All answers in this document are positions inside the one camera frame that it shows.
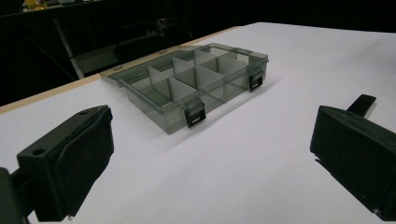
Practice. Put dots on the clear grey compartment storage box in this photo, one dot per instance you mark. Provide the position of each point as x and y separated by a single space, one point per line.
190 84

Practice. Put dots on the grey metal stand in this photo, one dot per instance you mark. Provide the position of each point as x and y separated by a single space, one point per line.
70 53

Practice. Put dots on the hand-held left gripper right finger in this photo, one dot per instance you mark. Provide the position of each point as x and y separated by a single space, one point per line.
358 146

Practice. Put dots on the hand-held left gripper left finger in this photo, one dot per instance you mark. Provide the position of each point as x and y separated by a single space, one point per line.
77 161

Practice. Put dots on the small black flat object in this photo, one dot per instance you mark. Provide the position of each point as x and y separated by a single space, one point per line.
362 104

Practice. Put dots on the yellow object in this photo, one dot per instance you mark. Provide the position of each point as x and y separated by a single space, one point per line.
34 3

